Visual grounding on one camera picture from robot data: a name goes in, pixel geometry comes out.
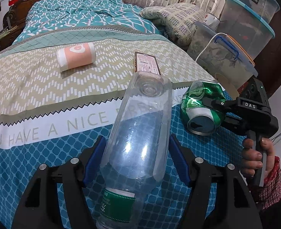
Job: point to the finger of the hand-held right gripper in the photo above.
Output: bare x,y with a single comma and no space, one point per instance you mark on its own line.
222,106
233,122

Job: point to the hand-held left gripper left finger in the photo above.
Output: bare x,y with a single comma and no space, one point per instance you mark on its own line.
92,164

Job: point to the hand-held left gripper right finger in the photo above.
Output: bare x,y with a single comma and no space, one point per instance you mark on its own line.
178,157

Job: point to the beige trash bin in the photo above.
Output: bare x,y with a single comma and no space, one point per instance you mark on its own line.
226,83

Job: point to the crushed green can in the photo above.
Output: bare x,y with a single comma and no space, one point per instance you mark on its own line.
197,100

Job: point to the clear plastic bottle green label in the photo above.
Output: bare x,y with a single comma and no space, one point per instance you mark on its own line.
135,136

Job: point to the brown snack packet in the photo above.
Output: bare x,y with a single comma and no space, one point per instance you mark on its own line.
146,63

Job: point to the pink paper cup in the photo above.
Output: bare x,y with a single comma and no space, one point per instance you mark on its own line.
76,57

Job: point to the person's right forearm plaid sleeve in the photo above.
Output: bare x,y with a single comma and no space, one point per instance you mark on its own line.
273,188

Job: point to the person's right hand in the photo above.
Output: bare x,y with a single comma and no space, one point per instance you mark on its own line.
246,157

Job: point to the orange rimmed white lid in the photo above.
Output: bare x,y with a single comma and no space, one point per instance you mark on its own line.
243,50

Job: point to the teal beige patterned bedspread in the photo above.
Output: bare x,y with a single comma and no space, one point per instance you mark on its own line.
47,105

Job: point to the clear storage box blue lid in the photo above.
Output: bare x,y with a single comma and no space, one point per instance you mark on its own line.
247,28

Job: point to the white enamel mug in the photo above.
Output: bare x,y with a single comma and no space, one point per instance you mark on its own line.
212,19

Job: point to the folded checked blanket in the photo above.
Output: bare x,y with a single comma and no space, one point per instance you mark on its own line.
176,21

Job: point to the teal white patterned quilt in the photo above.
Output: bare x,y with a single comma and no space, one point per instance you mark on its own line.
87,12

